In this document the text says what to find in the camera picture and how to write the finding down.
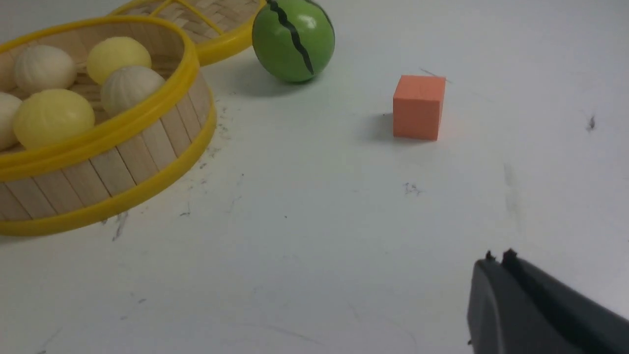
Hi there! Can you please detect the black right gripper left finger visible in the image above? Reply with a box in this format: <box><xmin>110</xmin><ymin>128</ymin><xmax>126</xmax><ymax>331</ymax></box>
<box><xmin>467</xmin><ymin>251</ymin><xmax>583</xmax><ymax>354</ymax></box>

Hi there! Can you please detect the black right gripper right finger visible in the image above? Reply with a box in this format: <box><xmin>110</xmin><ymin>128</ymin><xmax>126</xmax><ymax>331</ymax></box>
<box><xmin>501</xmin><ymin>249</ymin><xmax>628</xmax><ymax>354</ymax></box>

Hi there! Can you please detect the white bun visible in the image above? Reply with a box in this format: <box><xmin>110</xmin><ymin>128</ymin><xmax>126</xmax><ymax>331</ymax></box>
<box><xmin>100</xmin><ymin>65</ymin><xmax>166</xmax><ymax>118</ymax></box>
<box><xmin>0</xmin><ymin>92</ymin><xmax>22</xmax><ymax>151</ymax></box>
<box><xmin>14</xmin><ymin>45</ymin><xmax>77</xmax><ymax>94</ymax></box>

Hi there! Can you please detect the yellow bun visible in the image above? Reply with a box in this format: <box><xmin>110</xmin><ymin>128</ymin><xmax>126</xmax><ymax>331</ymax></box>
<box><xmin>13</xmin><ymin>89</ymin><xmax>96</xmax><ymax>149</ymax></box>
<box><xmin>86</xmin><ymin>36</ymin><xmax>151</xmax><ymax>85</ymax></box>

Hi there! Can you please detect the white bun bottom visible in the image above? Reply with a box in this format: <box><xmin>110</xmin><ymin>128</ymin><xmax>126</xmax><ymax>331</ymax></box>
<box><xmin>0</xmin><ymin>92</ymin><xmax>22</xmax><ymax>151</ymax></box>

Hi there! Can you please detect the woven bamboo steamer lid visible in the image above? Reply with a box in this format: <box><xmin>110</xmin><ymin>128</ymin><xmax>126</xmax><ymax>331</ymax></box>
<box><xmin>110</xmin><ymin>0</ymin><xmax>266</xmax><ymax>66</ymax></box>

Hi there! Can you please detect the bamboo steamer tray yellow rim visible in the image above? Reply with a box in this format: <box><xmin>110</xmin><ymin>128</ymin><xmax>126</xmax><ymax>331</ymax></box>
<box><xmin>0</xmin><ymin>16</ymin><xmax>217</xmax><ymax>236</ymax></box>

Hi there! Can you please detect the orange foam cube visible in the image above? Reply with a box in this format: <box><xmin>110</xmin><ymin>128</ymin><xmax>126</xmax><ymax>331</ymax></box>
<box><xmin>393</xmin><ymin>75</ymin><xmax>446</xmax><ymax>141</ymax></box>

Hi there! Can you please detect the green toy watermelon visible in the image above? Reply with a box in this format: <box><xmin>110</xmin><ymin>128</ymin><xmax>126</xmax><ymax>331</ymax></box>
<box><xmin>252</xmin><ymin>0</ymin><xmax>336</xmax><ymax>83</ymax></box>

